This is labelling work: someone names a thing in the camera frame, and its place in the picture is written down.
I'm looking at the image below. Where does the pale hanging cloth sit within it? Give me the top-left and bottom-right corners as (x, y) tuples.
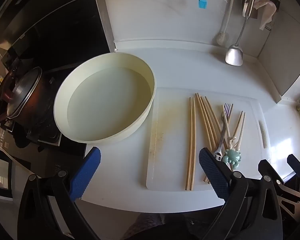
(252, 0), (277, 31)

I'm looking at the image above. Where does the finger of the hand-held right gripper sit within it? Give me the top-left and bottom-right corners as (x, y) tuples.
(258, 158), (285, 187)
(287, 154), (300, 181)

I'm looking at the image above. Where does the wooden chopstick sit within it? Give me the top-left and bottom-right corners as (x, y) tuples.
(204, 96), (228, 150)
(201, 96), (219, 153)
(189, 97), (197, 192)
(185, 97), (193, 191)
(198, 94), (212, 185)
(195, 92), (208, 183)

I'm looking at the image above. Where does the white long-handled dish brush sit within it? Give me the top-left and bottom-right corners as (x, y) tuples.
(213, 0), (236, 46)

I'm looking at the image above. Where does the metal spatula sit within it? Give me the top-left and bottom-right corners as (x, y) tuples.
(225, 0), (256, 67)

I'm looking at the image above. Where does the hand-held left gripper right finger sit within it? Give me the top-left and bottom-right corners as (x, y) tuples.
(198, 147), (283, 240)

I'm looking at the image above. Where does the glass pot lid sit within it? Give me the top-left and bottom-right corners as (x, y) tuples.
(6, 66), (43, 119)

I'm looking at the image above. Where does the white cutting board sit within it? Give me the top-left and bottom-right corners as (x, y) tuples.
(146, 87), (273, 193)

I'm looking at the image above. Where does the black range hood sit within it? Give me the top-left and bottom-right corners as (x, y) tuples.
(0, 0), (115, 80)

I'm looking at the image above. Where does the person's dark clothing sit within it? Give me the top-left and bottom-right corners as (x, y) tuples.
(125, 211), (198, 240)

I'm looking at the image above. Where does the beige training chopsticks teal crab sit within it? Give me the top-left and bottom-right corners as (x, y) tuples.
(221, 110), (247, 169)

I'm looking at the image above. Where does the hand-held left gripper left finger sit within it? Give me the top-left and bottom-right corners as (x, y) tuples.
(17, 146), (102, 240)

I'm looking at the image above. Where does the metal fork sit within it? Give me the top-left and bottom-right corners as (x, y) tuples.
(212, 104), (233, 162)

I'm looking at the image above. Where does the cream round basin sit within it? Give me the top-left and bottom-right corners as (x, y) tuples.
(54, 52), (157, 145)

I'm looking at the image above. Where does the dark cooking pot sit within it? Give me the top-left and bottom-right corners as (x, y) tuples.
(0, 66), (58, 146)

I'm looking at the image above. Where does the black gas stove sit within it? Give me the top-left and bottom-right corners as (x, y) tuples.
(0, 115), (89, 171)

